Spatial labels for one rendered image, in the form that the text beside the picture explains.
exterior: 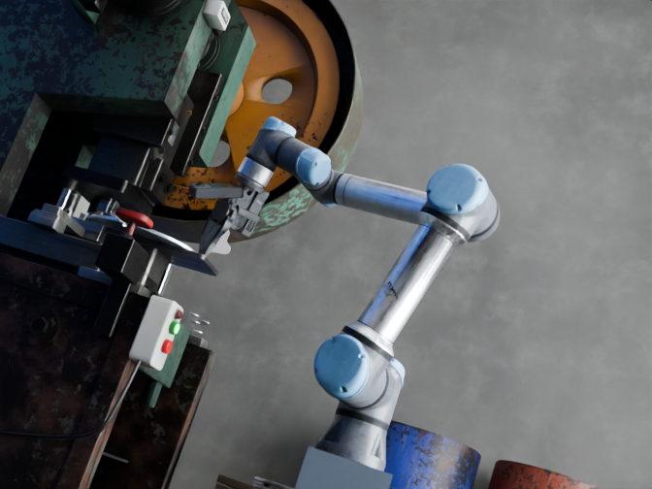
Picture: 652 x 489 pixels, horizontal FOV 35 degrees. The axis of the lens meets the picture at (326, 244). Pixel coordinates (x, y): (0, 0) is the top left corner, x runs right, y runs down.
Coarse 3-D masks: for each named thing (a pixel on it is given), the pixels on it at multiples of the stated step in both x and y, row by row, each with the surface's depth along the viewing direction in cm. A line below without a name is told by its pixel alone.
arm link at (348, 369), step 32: (448, 192) 207; (480, 192) 206; (448, 224) 207; (480, 224) 213; (416, 256) 208; (448, 256) 211; (384, 288) 208; (416, 288) 207; (384, 320) 206; (320, 352) 205; (352, 352) 202; (384, 352) 205; (320, 384) 204; (352, 384) 201; (384, 384) 211
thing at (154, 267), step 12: (108, 228) 235; (144, 240) 233; (156, 252) 234; (168, 252) 234; (180, 252) 230; (192, 252) 230; (156, 264) 236; (180, 264) 242; (192, 264) 238; (204, 264) 233; (144, 276) 232; (156, 276) 238; (216, 276) 241; (156, 288) 240
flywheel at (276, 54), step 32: (256, 0) 295; (288, 0) 293; (256, 32) 295; (288, 32) 294; (320, 32) 288; (256, 64) 292; (288, 64) 291; (320, 64) 285; (256, 96) 289; (320, 96) 282; (224, 128) 287; (256, 128) 286; (320, 128) 279
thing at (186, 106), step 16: (176, 128) 250; (112, 144) 241; (128, 144) 240; (176, 144) 253; (96, 160) 240; (112, 160) 240; (128, 160) 239; (144, 160) 239; (160, 160) 241; (128, 176) 238; (144, 176) 240; (160, 176) 240; (144, 192) 242; (160, 192) 244
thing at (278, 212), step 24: (312, 0) 300; (336, 24) 298; (336, 48) 302; (360, 96) 287; (360, 120) 290; (336, 144) 273; (336, 168) 283; (288, 192) 270; (168, 216) 292; (264, 216) 276; (288, 216) 283; (192, 240) 286; (240, 240) 286
